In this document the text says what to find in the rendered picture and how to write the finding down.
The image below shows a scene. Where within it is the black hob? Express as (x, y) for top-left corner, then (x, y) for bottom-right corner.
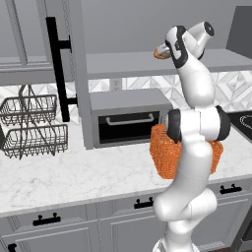
(226, 110), (252, 143)

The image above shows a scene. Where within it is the white wall socket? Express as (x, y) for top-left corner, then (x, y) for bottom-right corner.
(109, 78), (123, 93)

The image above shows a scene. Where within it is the black toaster oven door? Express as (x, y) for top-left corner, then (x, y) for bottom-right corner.
(97, 110), (162, 146)

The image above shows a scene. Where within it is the black drawer handle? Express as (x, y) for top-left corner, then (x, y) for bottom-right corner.
(133, 196), (155, 210)
(31, 212), (62, 227)
(219, 183), (243, 196)

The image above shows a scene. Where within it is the dark grey range hood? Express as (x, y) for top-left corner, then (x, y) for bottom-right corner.
(225, 4), (252, 61)

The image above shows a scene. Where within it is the grey tall cabinet door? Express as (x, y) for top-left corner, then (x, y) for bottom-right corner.
(68, 0), (95, 151)

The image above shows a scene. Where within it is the grey drawer front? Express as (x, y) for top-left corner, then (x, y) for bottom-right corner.
(206, 177), (252, 202)
(110, 192), (165, 216)
(0, 204), (89, 236)

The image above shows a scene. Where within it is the grey cupboard door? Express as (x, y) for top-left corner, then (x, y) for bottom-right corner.
(0, 220), (100, 252)
(192, 196), (248, 252)
(98, 210), (169, 252)

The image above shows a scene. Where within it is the long black cabinet handle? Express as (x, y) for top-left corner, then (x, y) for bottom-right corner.
(45, 16), (79, 123)

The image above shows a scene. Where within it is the tan bread loaf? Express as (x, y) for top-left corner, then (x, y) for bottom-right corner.
(153, 43), (172, 61)

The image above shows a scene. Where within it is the orange woven basket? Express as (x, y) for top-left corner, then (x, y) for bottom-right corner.
(149, 122), (224, 181)

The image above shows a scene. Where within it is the grey toaster oven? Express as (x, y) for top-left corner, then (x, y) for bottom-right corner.
(89, 88), (174, 150)

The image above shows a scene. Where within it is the grey wall cabinet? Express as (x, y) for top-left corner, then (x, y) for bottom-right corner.
(0, 0), (73, 76)

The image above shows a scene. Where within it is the grey cabinet shelf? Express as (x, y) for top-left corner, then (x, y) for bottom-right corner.
(86, 48), (252, 81)

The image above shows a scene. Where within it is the grey wire two-tier stand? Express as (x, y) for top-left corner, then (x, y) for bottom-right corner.
(0, 84), (70, 161)

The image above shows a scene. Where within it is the grey toaster oven handle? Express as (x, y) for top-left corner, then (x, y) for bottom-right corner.
(104, 112), (156, 127)

